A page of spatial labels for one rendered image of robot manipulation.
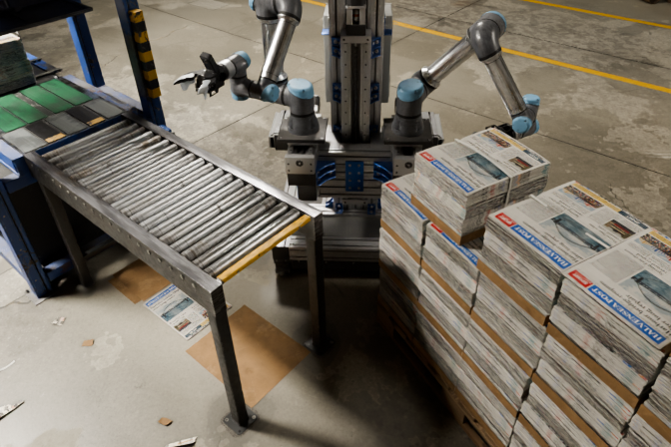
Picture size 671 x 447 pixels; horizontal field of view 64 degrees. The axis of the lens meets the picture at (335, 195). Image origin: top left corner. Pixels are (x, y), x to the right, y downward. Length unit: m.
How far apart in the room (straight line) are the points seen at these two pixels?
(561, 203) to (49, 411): 2.21
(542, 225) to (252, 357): 1.50
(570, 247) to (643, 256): 0.18
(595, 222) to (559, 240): 0.16
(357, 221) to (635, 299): 1.74
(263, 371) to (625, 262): 1.61
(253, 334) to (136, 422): 0.62
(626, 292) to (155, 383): 1.94
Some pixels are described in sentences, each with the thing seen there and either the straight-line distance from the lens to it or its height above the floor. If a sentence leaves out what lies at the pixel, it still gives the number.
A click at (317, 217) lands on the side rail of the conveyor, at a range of 2.06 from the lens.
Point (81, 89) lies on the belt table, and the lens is 3.38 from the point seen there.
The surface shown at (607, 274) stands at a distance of 1.58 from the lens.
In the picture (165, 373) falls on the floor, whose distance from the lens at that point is 2.67.
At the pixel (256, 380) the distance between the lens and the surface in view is 2.55.
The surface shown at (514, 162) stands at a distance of 1.96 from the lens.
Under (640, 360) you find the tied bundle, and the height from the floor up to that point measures 0.98.
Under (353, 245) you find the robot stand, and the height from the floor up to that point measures 0.22.
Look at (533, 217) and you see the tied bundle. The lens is 1.72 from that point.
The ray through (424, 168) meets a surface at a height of 1.03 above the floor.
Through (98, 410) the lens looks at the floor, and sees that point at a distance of 2.66.
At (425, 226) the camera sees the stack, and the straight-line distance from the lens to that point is 2.03.
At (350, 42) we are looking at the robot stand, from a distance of 2.43.
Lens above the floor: 2.08
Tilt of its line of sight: 36 degrees down
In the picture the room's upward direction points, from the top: 1 degrees counter-clockwise
